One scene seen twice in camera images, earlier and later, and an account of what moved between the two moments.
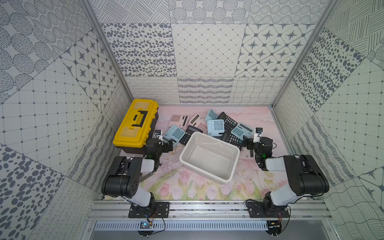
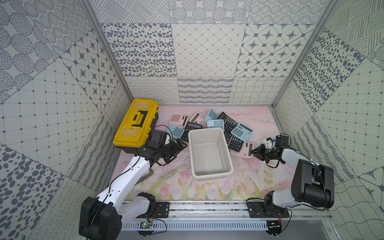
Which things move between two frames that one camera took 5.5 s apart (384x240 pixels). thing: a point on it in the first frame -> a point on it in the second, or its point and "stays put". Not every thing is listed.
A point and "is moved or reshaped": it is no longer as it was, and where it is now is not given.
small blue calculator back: [211, 115] stays put
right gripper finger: [248, 142] -> [258, 149]
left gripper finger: [168, 145] -> [180, 144]
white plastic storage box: [210, 156] is moved or reshaped
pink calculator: [180, 120] stays put
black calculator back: [229, 123] stays put
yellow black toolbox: [137, 126] stays put
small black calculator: [190, 130] is moved or reshaped
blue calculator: [241, 130] stays put
